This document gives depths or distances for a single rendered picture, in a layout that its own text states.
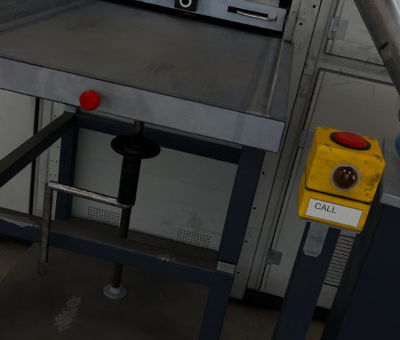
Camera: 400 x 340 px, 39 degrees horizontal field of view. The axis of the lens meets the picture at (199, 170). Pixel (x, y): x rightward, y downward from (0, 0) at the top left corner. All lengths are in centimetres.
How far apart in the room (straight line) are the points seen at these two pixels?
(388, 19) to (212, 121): 30
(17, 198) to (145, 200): 42
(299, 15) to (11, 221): 89
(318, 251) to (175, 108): 33
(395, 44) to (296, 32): 73
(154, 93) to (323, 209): 36
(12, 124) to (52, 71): 87
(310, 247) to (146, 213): 110
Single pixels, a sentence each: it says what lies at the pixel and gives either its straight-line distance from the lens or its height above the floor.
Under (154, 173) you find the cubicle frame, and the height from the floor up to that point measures 38.
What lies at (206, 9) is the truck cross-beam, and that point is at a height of 88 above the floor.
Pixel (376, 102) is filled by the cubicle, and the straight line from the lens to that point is 158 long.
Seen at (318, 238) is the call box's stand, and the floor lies 77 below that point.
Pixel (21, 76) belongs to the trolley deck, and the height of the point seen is 82.
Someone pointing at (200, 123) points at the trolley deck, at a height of 81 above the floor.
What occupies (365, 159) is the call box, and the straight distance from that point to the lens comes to 67.
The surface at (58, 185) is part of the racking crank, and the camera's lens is 99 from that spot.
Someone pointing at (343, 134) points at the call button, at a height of 91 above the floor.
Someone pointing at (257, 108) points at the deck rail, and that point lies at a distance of 91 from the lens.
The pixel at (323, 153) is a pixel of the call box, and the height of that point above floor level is 89.
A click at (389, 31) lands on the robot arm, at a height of 101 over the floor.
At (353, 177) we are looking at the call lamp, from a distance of 66.
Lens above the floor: 112
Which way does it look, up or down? 24 degrees down
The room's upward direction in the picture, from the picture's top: 11 degrees clockwise
